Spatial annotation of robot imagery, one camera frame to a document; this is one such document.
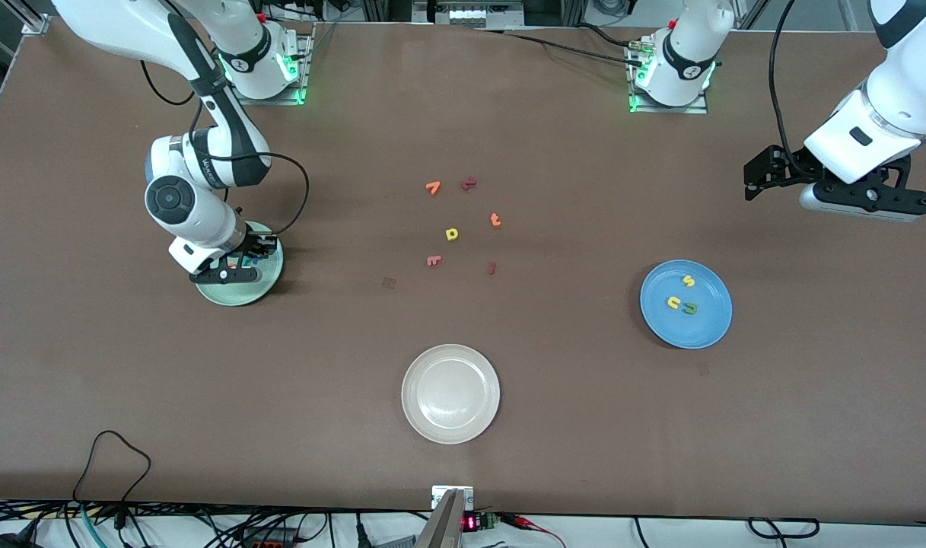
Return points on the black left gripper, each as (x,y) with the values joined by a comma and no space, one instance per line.
(800,166)

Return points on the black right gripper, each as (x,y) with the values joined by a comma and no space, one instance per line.
(252,244)

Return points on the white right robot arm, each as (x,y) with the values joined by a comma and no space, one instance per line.
(196,205)

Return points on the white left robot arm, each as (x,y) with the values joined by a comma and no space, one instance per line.
(896,99)

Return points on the pale green plate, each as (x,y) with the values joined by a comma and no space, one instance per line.
(242,294)

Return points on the blue plate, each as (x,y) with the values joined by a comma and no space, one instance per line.
(698,327)

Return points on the orange foam letter v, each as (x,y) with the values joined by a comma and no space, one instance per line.
(432,188)

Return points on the beige plate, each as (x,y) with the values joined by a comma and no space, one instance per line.
(450,393)

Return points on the grey equipment box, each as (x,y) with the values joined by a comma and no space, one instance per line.
(466,14)

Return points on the red LED display module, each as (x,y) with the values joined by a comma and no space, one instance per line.
(470,523)

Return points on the black power plug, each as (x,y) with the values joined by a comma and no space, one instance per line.
(10,539)

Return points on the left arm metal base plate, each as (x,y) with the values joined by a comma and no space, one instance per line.
(698,109)

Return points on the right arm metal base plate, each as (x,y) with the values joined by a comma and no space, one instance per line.
(304,76)

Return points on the silver camera mount plate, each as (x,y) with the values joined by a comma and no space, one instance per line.
(439,495)

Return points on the aluminium corner bracket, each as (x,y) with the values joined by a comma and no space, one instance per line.
(35,27)

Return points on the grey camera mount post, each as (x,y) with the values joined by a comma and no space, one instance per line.
(443,525)

